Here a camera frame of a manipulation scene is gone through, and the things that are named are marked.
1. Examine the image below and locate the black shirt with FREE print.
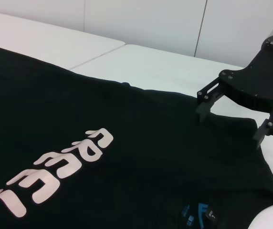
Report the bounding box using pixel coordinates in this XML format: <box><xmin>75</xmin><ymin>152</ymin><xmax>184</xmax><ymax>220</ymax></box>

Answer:
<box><xmin>0</xmin><ymin>40</ymin><xmax>273</xmax><ymax>229</ymax></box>

